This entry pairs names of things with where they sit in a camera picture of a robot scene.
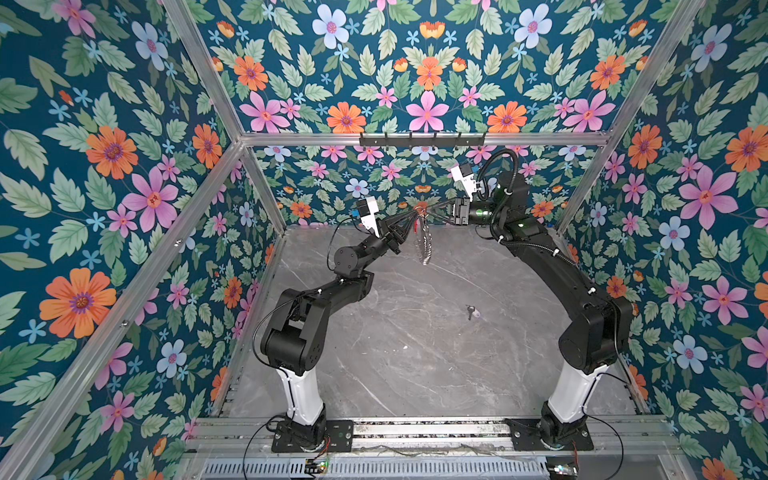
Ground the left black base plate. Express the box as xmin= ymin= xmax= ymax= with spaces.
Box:
xmin=271 ymin=419 xmax=355 ymax=453

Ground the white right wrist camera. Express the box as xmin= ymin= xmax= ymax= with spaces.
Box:
xmin=450 ymin=164 xmax=478 ymax=201

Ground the black hook rack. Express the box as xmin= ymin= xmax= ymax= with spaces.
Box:
xmin=358 ymin=132 xmax=486 ymax=149

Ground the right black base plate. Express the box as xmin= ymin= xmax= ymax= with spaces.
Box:
xmin=504 ymin=417 xmax=594 ymax=451

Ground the red keyring with metal rings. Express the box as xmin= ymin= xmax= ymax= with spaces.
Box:
xmin=414 ymin=202 xmax=433 ymax=265

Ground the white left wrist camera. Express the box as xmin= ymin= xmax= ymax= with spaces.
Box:
xmin=356 ymin=196 xmax=380 ymax=238

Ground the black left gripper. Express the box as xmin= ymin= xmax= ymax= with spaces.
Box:
xmin=352 ymin=212 xmax=414 ymax=272

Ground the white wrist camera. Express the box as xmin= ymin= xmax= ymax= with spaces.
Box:
xmin=356 ymin=196 xmax=380 ymax=238
xmin=450 ymin=164 xmax=478 ymax=201

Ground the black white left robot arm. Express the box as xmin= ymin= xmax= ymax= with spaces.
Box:
xmin=259 ymin=211 xmax=419 ymax=451

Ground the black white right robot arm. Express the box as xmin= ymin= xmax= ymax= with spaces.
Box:
xmin=450 ymin=149 xmax=633 ymax=450

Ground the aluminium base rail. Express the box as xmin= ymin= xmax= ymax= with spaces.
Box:
xmin=185 ymin=415 xmax=683 ymax=457

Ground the white perforated cable duct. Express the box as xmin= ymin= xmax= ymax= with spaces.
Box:
xmin=201 ymin=456 xmax=550 ymax=479

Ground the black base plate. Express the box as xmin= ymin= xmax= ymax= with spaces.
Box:
xmin=504 ymin=417 xmax=594 ymax=451
xmin=271 ymin=419 xmax=355 ymax=453

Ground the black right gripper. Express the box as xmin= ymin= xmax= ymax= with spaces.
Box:
xmin=427 ymin=199 xmax=508 ymax=232

